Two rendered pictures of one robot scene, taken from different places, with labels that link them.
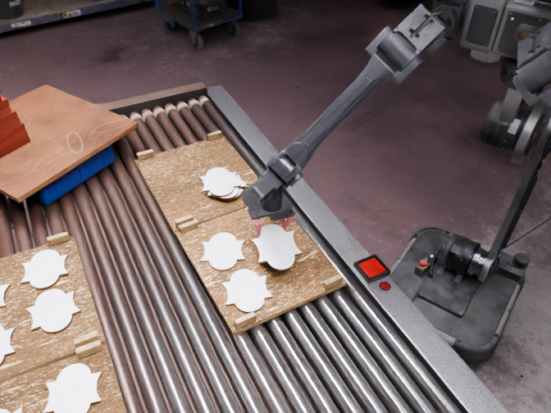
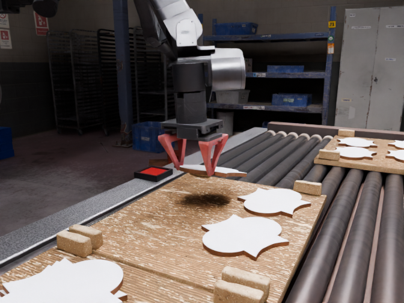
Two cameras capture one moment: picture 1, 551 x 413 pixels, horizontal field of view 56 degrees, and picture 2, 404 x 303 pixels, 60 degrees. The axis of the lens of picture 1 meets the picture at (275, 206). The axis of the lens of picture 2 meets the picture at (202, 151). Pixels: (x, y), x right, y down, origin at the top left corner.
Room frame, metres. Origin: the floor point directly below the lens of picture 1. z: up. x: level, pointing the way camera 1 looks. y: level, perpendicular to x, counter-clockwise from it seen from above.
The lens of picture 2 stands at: (1.37, 0.55, 1.21)
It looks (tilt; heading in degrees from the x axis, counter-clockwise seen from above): 14 degrees down; 237
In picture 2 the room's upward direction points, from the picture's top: straight up
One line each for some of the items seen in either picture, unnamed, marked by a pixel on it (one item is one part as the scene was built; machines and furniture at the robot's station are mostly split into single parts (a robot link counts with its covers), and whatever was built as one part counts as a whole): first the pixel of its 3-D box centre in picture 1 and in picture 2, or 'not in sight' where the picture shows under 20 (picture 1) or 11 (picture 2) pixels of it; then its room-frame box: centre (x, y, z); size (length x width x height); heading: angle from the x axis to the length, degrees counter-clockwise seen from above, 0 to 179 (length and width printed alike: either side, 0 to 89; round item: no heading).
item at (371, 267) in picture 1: (371, 269); (153, 174); (0.99, -0.28, 0.92); 0.06 x 0.06 x 0.01; 28
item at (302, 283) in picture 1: (257, 257); (214, 217); (1.02, 0.05, 0.93); 0.41 x 0.35 x 0.02; 29
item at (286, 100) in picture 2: not in sight; (291, 99); (-2.45, -2.95, 0.72); 0.50 x 0.38 x 0.16; 118
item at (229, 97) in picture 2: not in sight; (232, 96); (-1.92, -3.65, 0.74); 0.44 x 0.36 x 0.20; 111
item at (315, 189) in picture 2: (245, 320); (307, 187); (0.78, 0.07, 0.95); 0.06 x 0.02 x 0.03; 119
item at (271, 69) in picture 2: not in sight; (285, 69); (-2.35, -3.01, 1.14); 0.50 x 0.38 x 0.11; 134
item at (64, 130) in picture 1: (34, 135); not in sight; (1.48, 0.84, 1.03); 0.50 x 0.50 x 0.02; 58
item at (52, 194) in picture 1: (51, 156); not in sight; (1.44, 0.79, 0.97); 0.31 x 0.31 x 0.10; 58
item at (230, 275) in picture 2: (188, 226); (244, 283); (1.12, 0.26, 0.95); 0.06 x 0.02 x 0.03; 119
